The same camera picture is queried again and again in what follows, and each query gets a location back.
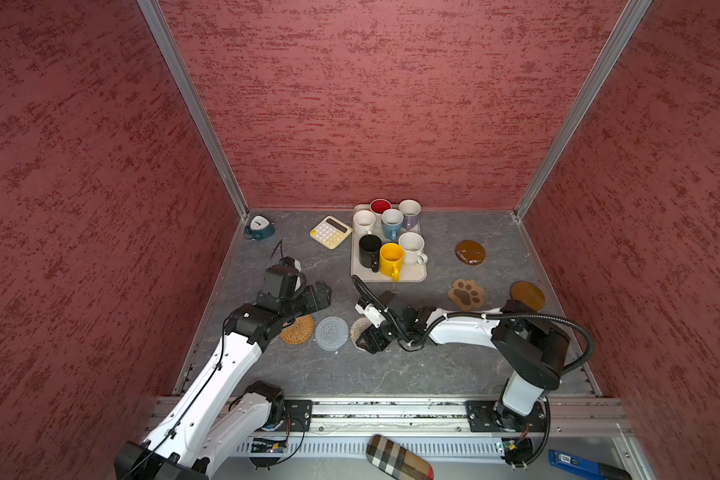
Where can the brown round coaster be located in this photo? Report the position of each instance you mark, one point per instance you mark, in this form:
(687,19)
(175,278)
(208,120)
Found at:
(529,294)

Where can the red inside mug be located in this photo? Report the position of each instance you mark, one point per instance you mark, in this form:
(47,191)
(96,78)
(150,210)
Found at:
(379,206)

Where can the blue tool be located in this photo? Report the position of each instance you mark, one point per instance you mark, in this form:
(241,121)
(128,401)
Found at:
(585,468)

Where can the yellow calculator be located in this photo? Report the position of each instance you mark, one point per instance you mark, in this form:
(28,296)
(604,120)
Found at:
(330,232)

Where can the black mug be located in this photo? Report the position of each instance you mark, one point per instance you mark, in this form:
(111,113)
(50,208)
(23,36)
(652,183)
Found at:
(369,252)

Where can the plaid glasses case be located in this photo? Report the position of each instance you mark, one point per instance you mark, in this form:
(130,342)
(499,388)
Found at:
(396,461)

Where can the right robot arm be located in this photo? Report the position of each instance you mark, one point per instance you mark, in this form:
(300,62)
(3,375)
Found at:
(531,344)

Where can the aluminium front rail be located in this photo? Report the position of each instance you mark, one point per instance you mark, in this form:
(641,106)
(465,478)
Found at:
(446,416)

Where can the lilac mug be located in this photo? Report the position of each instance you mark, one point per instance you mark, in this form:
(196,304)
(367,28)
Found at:
(411,210)

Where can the paw shaped cork coaster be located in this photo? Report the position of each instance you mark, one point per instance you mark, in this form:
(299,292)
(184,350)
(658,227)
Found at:
(467,295)

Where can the grey knitted coaster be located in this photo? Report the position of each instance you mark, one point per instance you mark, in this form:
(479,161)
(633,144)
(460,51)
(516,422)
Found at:
(331,333)

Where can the dark brown glossy coaster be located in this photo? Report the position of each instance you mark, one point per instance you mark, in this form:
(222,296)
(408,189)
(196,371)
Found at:
(470,252)

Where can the multicolour woven coaster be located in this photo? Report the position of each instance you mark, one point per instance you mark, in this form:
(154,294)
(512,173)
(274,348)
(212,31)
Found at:
(357,328)

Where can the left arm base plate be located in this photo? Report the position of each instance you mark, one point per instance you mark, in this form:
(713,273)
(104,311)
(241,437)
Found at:
(288,415)

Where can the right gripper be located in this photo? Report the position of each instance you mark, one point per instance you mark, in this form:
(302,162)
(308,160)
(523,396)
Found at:
(371,339)

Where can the blue mug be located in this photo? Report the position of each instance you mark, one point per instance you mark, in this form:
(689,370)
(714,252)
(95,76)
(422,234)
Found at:
(392,224)

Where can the yellow mug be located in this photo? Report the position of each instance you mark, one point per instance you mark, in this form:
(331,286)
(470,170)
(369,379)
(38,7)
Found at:
(391,261)

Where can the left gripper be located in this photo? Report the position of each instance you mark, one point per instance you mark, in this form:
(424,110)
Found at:
(323,298)

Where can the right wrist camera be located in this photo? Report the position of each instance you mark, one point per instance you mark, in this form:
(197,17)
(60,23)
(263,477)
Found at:
(375,314)

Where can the teal kitchen timer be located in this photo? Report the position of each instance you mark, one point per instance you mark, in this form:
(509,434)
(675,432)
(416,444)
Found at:
(259,228)

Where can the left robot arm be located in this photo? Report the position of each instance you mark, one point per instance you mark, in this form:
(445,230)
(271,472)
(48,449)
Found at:
(196,437)

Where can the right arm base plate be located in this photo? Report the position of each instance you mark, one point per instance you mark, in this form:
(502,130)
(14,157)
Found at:
(486,417)

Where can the woven rattan coaster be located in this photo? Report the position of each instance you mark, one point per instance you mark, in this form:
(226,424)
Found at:
(299,332)

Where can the white speckled mug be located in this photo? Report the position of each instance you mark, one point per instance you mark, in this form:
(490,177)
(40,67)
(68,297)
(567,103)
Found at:
(413,245)

